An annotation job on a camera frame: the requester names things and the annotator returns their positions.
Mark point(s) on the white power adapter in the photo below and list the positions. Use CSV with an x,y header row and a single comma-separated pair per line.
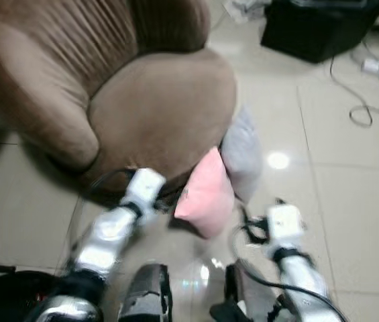
x,y
372,66

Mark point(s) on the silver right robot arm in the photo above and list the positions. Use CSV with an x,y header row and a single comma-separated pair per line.
x,y
300,278

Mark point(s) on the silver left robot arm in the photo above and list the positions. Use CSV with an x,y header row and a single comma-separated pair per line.
x,y
109,235

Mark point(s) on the grey plush pillow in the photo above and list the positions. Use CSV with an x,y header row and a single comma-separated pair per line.
x,y
243,157

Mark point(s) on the silver left robot leg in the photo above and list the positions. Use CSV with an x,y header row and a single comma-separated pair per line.
x,y
145,295

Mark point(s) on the brown velvet round sofa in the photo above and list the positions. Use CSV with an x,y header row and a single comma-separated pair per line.
x,y
155,107

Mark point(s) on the pink plush pillow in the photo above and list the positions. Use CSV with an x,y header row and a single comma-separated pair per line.
x,y
206,194

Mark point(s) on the silver robot leg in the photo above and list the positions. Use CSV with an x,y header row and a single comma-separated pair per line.
x,y
246,295
145,295

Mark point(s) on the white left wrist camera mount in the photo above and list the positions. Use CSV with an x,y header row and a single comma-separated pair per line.
x,y
142,188

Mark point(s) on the silver right robot leg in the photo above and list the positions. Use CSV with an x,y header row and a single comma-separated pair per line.
x,y
246,295

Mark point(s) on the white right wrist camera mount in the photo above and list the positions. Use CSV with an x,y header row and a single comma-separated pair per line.
x,y
285,223

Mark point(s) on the black box cabinet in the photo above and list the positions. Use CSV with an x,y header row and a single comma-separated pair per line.
x,y
320,27

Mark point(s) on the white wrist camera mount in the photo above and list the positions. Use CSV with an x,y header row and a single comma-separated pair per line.
x,y
142,188
285,223

